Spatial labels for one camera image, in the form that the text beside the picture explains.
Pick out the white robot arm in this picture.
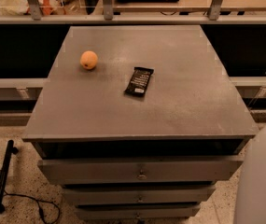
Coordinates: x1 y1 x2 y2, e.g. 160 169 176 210
233 126 266 224

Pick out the black snack bar wrapper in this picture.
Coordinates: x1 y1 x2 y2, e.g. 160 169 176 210
124 67 154 97

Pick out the grey drawer cabinet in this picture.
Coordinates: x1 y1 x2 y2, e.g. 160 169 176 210
23 26 258 220

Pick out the orange fruit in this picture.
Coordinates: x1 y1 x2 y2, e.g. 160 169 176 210
80 50 98 70

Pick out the top grey drawer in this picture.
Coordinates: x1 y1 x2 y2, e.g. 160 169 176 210
38 156 243 185

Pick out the grey drawer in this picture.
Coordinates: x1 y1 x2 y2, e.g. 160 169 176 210
63 185 216 205
75 203 200 220
38 156 243 185

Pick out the middle grey drawer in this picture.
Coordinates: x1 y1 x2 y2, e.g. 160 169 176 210
63 185 216 205

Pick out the bottom grey drawer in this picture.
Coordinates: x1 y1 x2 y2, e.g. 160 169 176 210
75 203 200 220

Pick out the black stand leg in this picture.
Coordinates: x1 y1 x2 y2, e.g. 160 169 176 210
0 140 18 214

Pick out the grey metal rail frame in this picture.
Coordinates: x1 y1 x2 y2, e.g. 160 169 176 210
0 0 266 25

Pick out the black floor cable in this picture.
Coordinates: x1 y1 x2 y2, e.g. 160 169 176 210
0 168 61 224

